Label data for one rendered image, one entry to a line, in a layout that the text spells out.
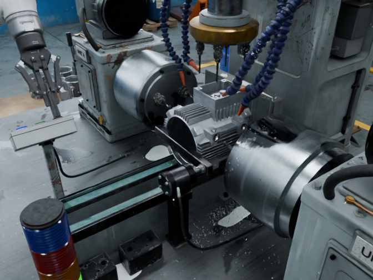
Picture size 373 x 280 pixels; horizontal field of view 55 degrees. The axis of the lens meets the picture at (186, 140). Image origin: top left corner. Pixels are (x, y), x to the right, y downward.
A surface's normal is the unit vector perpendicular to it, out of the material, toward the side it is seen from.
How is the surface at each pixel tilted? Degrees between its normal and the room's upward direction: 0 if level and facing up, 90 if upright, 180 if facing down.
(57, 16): 90
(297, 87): 90
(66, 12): 90
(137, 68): 36
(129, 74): 51
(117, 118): 90
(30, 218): 0
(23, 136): 57
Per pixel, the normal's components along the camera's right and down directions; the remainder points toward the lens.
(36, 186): 0.00, -0.85
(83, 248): 0.58, 0.43
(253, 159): -0.66, -0.25
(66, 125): 0.49, -0.10
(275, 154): -0.51, -0.46
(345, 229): -0.81, 0.31
